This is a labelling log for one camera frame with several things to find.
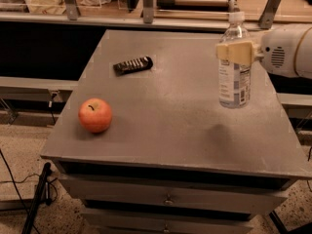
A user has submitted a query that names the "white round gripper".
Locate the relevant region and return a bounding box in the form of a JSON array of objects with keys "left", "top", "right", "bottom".
[{"left": 215, "top": 28, "right": 304, "bottom": 77}]

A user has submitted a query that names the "clear plastic water bottle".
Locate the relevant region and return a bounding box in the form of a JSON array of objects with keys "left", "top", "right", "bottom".
[{"left": 218, "top": 12, "right": 251, "bottom": 108}]

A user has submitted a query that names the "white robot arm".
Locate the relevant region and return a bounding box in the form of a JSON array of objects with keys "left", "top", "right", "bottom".
[{"left": 215, "top": 24, "right": 312, "bottom": 79}]

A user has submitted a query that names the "grey drawer cabinet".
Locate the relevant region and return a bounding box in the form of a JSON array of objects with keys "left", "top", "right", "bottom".
[{"left": 43, "top": 30, "right": 311, "bottom": 234}]

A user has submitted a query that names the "red apple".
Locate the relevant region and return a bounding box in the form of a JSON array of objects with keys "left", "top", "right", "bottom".
[{"left": 78, "top": 97, "right": 112, "bottom": 134}]

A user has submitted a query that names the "grey metal railing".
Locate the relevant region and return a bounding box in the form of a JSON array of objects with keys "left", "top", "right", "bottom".
[{"left": 0, "top": 0, "right": 282, "bottom": 29}]

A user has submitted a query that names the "low grey bench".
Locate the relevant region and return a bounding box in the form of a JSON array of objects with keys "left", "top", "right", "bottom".
[{"left": 0, "top": 76, "right": 78, "bottom": 102}]

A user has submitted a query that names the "black tripod leg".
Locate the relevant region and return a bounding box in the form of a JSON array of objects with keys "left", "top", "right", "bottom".
[{"left": 21, "top": 162, "right": 52, "bottom": 234}]

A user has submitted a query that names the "upper drawer metal handle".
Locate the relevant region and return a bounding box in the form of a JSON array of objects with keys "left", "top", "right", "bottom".
[{"left": 163, "top": 194, "right": 175, "bottom": 206}]

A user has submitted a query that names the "drawer metal handle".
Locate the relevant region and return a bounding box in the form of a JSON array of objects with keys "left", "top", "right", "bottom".
[
  {"left": 163, "top": 224, "right": 171, "bottom": 234},
  {"left": 163, "top": 194, "right": 175, "bottom": 206}
]

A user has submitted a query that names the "lower drawer metal handle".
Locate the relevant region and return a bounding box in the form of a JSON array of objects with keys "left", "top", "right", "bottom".
[{"left": 163, "top": 224, "right": 171, "bottom": 234}]

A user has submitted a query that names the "black floor cable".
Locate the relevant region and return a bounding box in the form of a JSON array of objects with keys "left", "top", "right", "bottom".
[{"left": 0, "top": 148, "right": 42, "bottom": 234}]

